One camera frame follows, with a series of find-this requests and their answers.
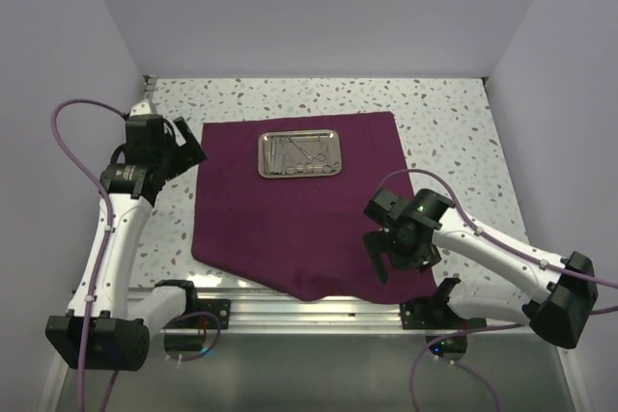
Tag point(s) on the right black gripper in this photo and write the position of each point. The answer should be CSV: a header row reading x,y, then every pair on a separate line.
x,y
379,241

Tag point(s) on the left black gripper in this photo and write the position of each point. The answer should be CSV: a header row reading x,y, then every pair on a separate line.
x,y
187,154

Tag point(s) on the purple cloth wrap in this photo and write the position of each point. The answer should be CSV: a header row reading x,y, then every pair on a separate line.
x,y
303,236

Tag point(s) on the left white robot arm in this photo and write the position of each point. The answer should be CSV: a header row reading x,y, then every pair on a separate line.
x,y
99,331

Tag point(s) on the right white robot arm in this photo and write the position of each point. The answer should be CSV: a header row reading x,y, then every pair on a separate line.
x,y
553,295

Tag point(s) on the steel tweezers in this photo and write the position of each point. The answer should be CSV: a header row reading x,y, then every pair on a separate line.
x,y
272,163

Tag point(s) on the steel instrument tray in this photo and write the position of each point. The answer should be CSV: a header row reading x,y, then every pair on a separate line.
x,y
298,158

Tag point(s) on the steel scissors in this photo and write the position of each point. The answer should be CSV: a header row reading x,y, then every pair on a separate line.
x,y
288,163

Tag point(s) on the steel forceps with rings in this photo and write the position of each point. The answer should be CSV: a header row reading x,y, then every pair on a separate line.
x,y
319,152

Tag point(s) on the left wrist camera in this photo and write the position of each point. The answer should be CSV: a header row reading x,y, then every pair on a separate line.
x,y
143,108

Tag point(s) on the aluminium left side rail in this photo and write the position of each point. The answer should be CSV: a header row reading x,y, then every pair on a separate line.
x,y
128,187

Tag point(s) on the aluminium rail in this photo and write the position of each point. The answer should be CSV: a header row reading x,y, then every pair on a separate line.
x,y
253,311
128,187

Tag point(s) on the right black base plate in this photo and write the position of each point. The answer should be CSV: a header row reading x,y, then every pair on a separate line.
x,y
422,314

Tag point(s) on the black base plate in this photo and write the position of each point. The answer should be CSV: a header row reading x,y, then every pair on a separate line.
x,y
422,314
208,314

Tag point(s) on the aluminium front rail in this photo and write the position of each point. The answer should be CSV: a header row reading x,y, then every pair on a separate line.
x,y
253,311

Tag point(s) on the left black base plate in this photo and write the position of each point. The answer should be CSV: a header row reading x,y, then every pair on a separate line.
x,y
208,314

